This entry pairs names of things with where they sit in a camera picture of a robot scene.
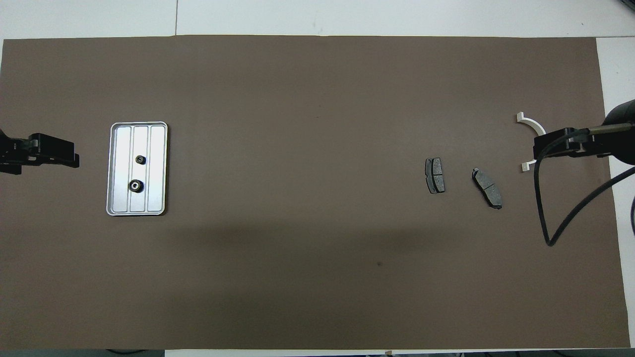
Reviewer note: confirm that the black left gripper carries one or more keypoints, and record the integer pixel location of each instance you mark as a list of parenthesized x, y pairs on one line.
[(12, 153)]

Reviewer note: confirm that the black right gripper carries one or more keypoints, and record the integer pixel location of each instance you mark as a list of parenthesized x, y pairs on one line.
[(622, 144)]

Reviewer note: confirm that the small black bearing gear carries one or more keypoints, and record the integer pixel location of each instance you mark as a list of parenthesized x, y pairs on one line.
[(141, 159)]

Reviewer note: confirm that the large black bearing gear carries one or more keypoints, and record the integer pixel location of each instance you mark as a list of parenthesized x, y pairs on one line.
[(135, 186)]

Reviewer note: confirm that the silver metal tray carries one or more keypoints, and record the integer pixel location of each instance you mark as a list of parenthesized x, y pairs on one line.
[(156, 168)]

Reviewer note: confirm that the long curved grey brake pad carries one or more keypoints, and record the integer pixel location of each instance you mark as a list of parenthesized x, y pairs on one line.
[(487, 188)]

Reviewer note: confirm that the short rectangular grey brake pad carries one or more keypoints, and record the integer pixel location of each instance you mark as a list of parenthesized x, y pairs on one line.
[(435, 175)]

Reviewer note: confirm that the brown table mat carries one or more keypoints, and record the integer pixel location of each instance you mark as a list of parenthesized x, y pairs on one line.
[(297, 248)]

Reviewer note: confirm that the white curved plastic bracket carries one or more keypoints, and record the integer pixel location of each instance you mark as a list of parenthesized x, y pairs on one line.
[(532, 122)]

